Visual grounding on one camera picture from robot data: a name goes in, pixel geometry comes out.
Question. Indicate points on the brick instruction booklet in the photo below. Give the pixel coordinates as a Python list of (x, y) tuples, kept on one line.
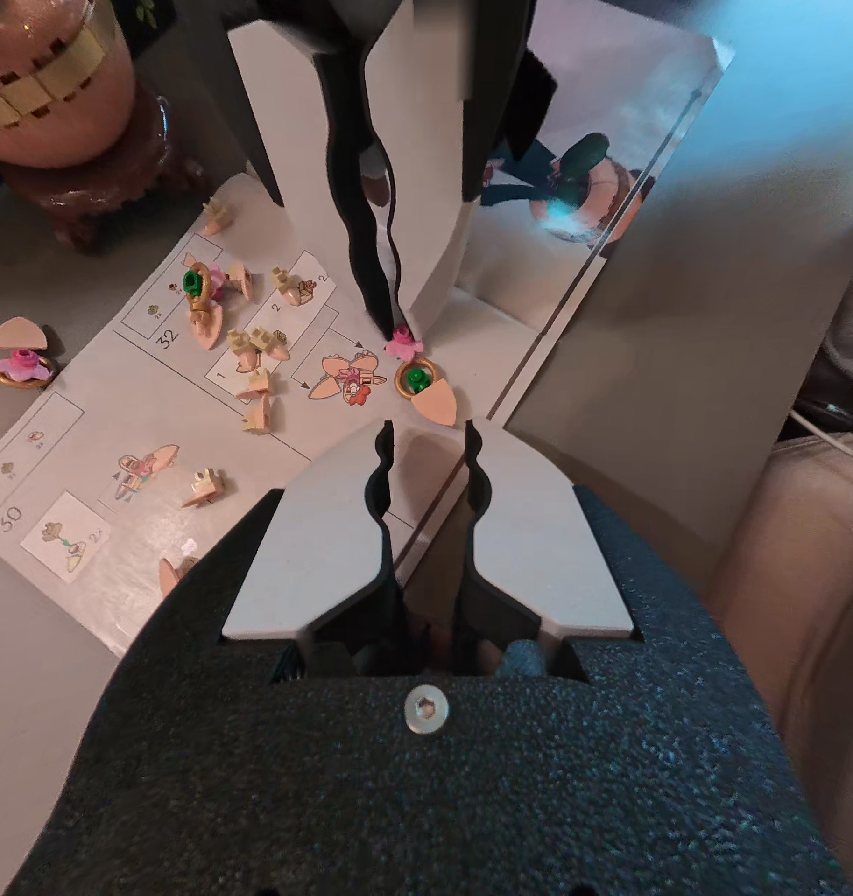
[(118, 434)]

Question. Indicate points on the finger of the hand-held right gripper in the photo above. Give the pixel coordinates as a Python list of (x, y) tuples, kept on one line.
[(293, 140), (433, 175)]

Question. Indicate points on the pink flower brick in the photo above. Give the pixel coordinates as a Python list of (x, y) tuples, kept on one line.
[(405, 341)]

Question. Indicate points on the grey desk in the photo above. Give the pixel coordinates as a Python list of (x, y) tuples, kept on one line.
[(678, 336)]

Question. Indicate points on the person in beige hoodie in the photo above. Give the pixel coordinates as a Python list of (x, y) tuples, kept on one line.
[(804, 595)]

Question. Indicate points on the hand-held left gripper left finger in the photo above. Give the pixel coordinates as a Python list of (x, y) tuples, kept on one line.
[(307, 560)]

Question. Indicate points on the dark box with flower print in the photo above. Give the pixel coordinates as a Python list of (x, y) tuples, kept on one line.
[(167, 28)]

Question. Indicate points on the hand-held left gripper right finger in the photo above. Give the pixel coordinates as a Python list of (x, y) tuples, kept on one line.
[(552, 560)]

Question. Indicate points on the tan petal brick piece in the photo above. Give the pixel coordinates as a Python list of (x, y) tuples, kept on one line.
[(203, 488), (215, 218), (243, 353), (290, 290), (260, 418), (255, 386), (273, 345)]

